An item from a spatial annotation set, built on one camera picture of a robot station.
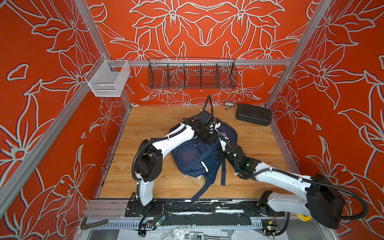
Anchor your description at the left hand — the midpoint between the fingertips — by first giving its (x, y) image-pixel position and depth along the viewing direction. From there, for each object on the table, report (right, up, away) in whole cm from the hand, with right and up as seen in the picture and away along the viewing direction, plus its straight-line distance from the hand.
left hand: (216, 139), depth 82 cm
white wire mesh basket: (-68, +38, +10) cm, 78 cm away
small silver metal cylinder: (+18, +24, +34) cm, 45 cm away
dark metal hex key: (-64, -39, -14) cm, 76 cm away
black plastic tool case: (+34, +15, +25) cm, 44 cm away
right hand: (+2, -2, +1) cm, 2 cm away
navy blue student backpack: (-8, -10, -3) cm, 13 cm away
